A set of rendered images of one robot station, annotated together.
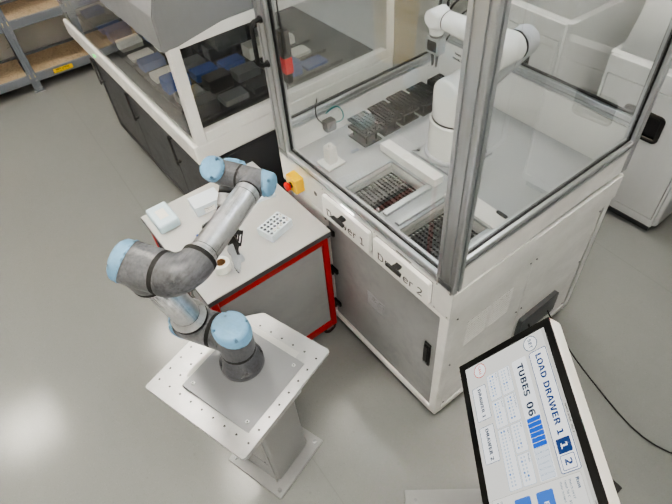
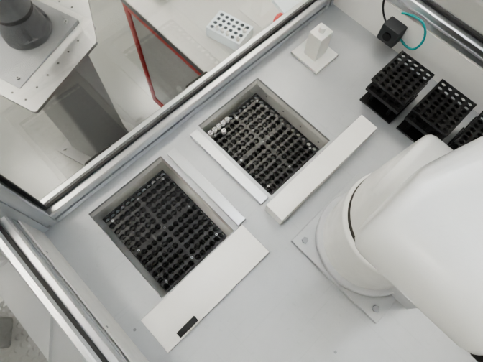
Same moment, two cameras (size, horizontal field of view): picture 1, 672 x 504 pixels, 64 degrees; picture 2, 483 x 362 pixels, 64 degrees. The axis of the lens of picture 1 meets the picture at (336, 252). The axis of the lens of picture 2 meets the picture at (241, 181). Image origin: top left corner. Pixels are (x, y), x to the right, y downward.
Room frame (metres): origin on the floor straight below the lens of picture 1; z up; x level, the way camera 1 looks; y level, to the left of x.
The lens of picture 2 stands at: (1.43, -0.63, 1.75)
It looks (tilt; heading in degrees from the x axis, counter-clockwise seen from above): 69 degrees down; 74
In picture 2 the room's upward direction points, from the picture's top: 6 degrees clockwise
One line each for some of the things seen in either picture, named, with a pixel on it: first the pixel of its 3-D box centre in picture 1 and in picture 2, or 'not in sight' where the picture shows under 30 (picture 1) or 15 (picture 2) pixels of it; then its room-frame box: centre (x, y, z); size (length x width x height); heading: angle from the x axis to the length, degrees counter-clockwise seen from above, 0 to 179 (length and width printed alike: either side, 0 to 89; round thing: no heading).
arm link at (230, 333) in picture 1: (231, 335); not in sight; (0.97, 0.35, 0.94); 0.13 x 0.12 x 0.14; 65
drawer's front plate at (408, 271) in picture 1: (401, 269); not in sight; (1.22, -0.22, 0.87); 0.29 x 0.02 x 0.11; 33
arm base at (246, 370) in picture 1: (239, 354); not in sight; (0.97, 0.35, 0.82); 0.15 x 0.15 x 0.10
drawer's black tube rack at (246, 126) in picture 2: not in sight; (261, 147); (1.59, -0.22, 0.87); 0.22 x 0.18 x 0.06; 123
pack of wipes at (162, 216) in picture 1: (163, 217); not in sight; (1.71, 0.73, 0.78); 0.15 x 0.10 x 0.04; 33
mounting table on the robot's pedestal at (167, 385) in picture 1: (241, 376); not in sight; (0.95, 0.37, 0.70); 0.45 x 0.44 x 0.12; 141
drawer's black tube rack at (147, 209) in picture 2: not in sight; (166, 230); (1.33, -0.39, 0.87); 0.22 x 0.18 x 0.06; 123
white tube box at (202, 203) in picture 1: (205, 202); not in sight; (1.78, 0.55, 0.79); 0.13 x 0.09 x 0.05; 118
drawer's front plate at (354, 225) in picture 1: (346, 222); not in sight; (1.48, -0.05, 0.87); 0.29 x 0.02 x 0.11; 33
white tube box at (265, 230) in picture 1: (275, 226); not in sight; (1.59, 0.24, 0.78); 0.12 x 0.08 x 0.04; 137
